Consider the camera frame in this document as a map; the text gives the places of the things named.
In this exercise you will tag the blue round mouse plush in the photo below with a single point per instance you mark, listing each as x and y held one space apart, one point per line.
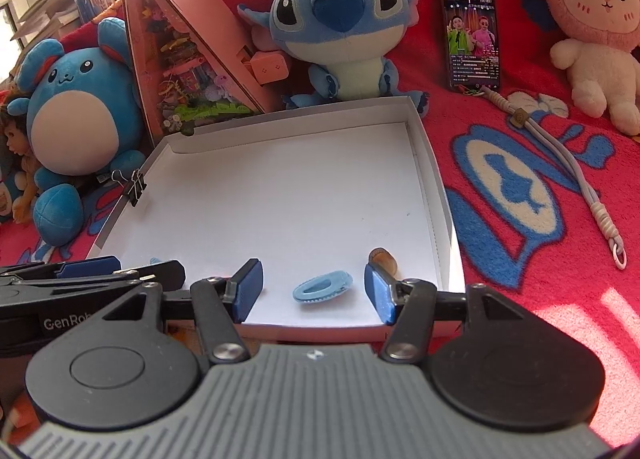
83 118

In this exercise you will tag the smartphone with lit screen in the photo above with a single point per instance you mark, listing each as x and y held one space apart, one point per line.
472 45

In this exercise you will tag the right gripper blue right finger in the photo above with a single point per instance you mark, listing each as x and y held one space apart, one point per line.
380 288

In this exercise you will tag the small black binder clip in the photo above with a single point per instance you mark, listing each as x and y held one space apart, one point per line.
132 187

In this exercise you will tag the brown haired doll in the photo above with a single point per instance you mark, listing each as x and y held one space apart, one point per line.
14 129

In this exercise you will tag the brown acorn nut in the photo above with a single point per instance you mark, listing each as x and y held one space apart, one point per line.
384 259

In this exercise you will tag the white cardboard box tray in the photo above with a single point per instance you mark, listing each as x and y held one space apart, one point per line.
306 191

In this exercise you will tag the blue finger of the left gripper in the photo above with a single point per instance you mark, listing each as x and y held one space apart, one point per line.
98 266

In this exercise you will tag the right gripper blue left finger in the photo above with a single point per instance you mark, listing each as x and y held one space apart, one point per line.
243 289

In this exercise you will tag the blue Stitch plush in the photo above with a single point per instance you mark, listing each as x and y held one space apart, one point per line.
345 43

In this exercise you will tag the pink bunny plush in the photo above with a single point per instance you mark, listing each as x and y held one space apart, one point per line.
597 56

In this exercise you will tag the pink red cartoon blanket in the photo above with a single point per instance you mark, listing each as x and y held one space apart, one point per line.
522 225

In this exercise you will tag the Doraemon plush toy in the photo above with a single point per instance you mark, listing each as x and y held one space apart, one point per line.
8 190

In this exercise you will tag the pink triangular toy house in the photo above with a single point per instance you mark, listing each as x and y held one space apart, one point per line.
195 63

